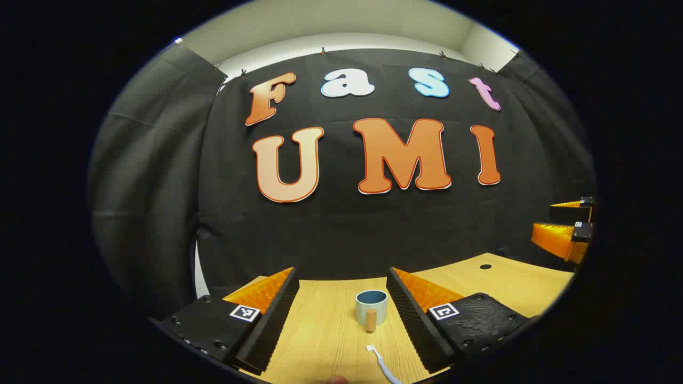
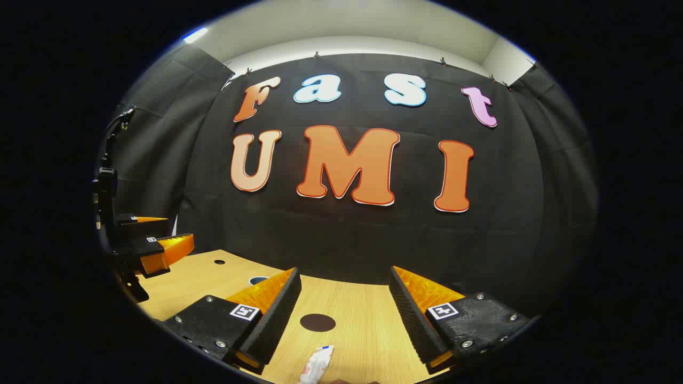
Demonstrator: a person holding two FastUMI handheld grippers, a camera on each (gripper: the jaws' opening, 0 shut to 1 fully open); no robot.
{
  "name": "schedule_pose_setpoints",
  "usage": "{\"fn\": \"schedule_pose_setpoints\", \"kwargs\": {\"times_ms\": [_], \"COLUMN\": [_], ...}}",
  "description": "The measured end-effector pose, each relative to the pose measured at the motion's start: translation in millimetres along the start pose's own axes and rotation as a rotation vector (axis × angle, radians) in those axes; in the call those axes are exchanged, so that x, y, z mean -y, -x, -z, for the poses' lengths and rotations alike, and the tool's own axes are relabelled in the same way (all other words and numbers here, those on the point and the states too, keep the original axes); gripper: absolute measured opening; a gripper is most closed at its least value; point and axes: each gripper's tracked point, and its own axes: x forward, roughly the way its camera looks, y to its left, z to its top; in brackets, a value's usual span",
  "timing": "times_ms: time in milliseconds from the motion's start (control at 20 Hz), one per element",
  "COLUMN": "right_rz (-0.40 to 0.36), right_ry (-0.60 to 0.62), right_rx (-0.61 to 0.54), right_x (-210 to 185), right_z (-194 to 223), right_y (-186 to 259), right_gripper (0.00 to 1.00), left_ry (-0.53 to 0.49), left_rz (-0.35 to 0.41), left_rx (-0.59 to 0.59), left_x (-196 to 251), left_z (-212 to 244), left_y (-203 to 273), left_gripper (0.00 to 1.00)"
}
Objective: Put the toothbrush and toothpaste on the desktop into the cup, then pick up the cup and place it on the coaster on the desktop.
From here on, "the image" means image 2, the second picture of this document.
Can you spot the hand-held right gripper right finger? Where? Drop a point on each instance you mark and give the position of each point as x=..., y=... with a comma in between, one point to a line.
x=411, y=320

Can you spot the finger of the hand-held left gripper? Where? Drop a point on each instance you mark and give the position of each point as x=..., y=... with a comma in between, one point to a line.
x=133, y=250
x=133, y=225

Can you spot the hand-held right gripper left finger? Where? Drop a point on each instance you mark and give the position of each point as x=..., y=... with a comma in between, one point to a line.
x=277, y=320

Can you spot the dark brown round coaster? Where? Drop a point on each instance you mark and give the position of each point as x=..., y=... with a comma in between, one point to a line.
x=317, y=322

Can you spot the white toothpaste tube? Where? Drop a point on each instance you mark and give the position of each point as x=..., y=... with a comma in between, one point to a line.
x=317, y=365

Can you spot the wooden desktop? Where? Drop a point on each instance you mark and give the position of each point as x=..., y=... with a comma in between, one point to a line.
x=368, y=341

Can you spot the black backdrop cloth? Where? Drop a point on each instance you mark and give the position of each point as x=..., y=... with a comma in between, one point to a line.
x=341, y=240

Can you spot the ceiling light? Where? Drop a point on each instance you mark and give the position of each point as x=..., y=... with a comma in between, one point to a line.
x=195, y=35

